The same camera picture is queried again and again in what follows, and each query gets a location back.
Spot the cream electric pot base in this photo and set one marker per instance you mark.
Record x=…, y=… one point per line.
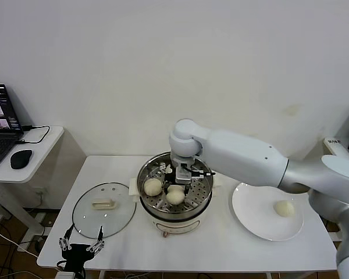
x=174, y=223

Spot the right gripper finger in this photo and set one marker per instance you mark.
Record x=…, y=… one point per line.
x=165, y=190
x=188, y=190

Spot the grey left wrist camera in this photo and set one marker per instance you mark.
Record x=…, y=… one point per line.
x=65, y=275

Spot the white steamed baozi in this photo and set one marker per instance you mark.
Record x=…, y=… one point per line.
x=152, y=186
x=174, y=198
x=283, y=208

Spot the perforated steel steamer basket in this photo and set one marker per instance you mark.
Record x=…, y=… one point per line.
x=200, y=191

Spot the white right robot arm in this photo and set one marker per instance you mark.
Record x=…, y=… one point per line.
x=244, y=157

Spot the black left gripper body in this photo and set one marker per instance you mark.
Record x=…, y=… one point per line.
x=75, y=255

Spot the white wall socket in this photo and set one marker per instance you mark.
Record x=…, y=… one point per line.
x=40, y=191

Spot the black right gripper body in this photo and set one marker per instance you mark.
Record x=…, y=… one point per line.
x=170, y=178

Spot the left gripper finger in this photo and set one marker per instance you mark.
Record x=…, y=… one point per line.
x=63, y=242
x=98, y=245

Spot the white round plate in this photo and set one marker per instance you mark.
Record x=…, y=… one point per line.
x=256, y=215

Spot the black computer mouse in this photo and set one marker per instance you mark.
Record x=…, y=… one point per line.
x=21, y=159

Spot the white side table with label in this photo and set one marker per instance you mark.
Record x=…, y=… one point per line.
x=336, y=146

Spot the round glass pot lid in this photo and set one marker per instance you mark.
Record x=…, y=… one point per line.
x=113, y=215

